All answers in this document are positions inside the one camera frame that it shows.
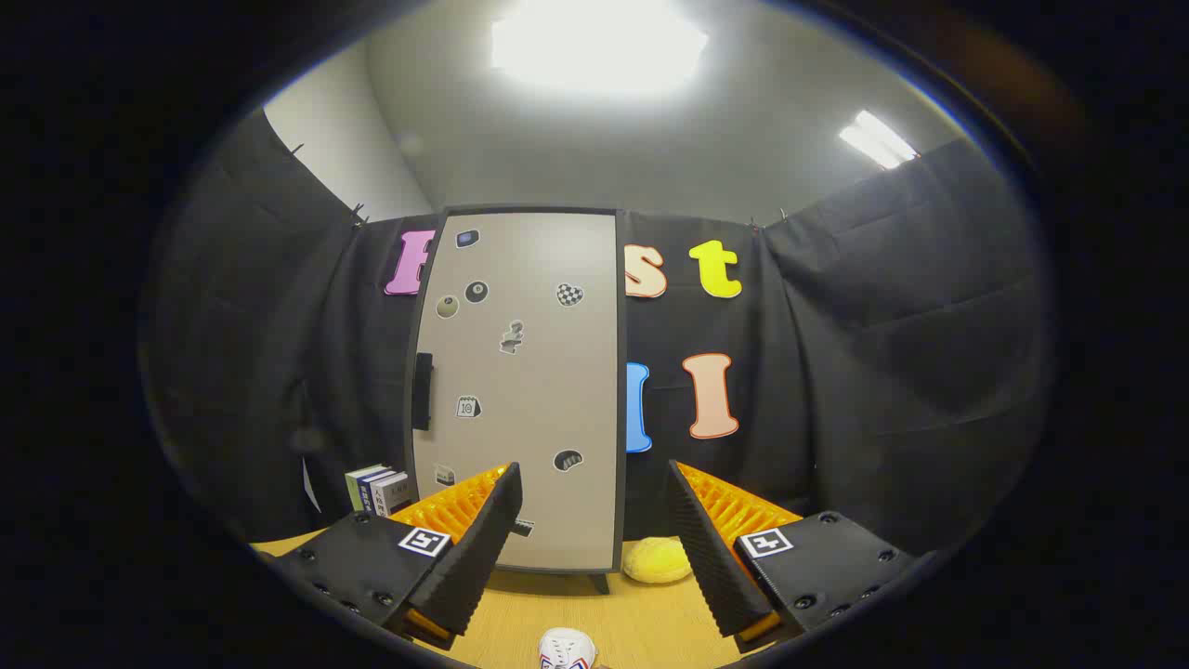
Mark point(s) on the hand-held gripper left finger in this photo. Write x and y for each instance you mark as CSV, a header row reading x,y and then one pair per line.
x,y
483,548

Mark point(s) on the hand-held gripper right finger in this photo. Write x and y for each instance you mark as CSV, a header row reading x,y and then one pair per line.
x,y
711,557

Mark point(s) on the grey shoe cabinet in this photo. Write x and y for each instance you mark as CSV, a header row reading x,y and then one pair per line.
x,y
600,583

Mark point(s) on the white canvas shoe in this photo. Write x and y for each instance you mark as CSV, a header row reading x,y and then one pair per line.
x,y
567,649

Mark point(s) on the grey shoe cabinet door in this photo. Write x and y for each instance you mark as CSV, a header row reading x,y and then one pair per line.
x,y
539,390

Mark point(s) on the yellow plush toy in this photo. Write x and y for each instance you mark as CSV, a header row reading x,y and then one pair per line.
x,y
655,560

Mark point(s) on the dark blue spine book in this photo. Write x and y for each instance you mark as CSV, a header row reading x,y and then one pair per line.
x,y
372,491

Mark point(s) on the green spine book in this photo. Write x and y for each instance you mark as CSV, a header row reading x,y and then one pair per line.
x,y
358,483

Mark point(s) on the black backdrop cloth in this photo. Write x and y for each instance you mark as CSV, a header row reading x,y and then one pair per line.
x,y
882,372

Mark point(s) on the long ceiling strip light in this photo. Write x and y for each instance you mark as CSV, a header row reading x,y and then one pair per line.
x,y
878,139

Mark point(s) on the square ceiling light panel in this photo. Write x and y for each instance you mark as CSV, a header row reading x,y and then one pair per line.
x,y
599,42

